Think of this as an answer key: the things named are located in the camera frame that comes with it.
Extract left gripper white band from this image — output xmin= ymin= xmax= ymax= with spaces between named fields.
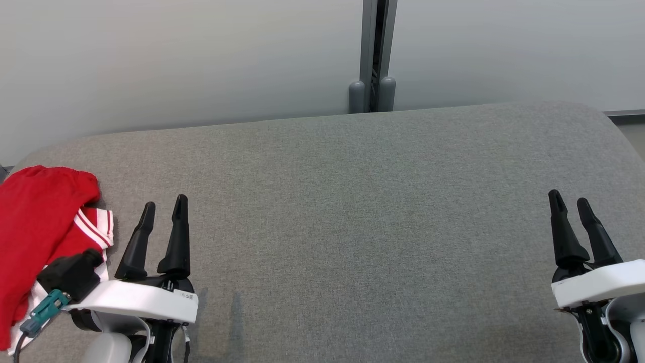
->
xmin=63 ymin=194 xmax=199 ymax=333

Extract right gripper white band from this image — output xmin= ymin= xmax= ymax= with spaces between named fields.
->
xmin=548 ymin=190 xmax=645 ymax=309

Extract teal cable connector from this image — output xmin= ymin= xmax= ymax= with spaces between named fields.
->
xmin=19 ymin=289 xmax=71 ymax=337

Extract grey rounded post foot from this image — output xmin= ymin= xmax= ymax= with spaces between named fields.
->
xmin=349 ymin=81 xmax=365 ymax=114
xmin=378 ymin=77 xmax=397 ymax=112

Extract red jersey shirt white sleeves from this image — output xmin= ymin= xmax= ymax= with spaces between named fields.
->
xmin=0 ymin=165 xmax=114 ymax=353

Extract thin black camera cable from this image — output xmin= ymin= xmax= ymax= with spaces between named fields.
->
xmin=13 ymin=330 xmax=31 ymax=363

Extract grey partition post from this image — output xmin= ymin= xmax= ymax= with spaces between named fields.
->
xmin=360 ymin=0 xmax=399 ymax=112

